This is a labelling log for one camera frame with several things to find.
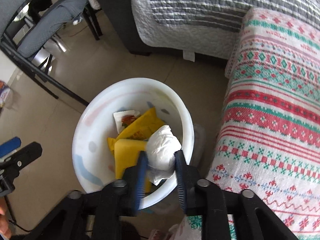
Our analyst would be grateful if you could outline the person's left hand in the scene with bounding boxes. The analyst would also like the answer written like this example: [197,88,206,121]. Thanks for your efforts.
[0,200,12,239]

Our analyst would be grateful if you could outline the white wrapper red print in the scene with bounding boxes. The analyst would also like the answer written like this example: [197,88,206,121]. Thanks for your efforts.
[113,109,140,134]

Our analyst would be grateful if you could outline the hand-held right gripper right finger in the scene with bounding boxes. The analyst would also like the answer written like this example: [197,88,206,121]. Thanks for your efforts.
[174,149,298,240]

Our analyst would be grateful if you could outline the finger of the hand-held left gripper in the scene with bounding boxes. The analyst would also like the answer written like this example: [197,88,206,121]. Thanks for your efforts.
[0,142,43,172]
[0,136,22,157]

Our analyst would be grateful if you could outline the white plastic trash bin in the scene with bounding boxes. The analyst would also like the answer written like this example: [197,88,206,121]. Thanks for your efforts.
[72,78,206,215]

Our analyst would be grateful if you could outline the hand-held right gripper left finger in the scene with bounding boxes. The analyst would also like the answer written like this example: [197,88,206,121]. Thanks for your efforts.
[24,151,150,240]

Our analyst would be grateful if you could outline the black cable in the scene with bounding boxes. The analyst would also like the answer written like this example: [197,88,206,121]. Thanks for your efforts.
[4,194,27,232]

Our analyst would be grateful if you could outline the purple white packet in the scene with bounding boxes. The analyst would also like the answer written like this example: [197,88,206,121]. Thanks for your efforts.
[0,80,13,108]

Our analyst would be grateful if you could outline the red green patterned tablecloth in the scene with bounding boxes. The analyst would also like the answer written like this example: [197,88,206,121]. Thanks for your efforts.
[172,7,320,240]

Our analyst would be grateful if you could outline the grey white striped quilt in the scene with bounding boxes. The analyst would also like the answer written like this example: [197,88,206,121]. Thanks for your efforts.
[66,0,320,61]

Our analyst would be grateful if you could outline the grey cushioned black-frame chair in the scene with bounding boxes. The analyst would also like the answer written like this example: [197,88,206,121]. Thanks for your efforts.
[0,0,103,106]

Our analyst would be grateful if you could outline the yellow snack bag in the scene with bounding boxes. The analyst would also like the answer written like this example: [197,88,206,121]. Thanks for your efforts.
[107,107,167,153]

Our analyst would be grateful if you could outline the white tissue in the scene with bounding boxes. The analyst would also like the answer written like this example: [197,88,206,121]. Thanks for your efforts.
[145,125,182,186]

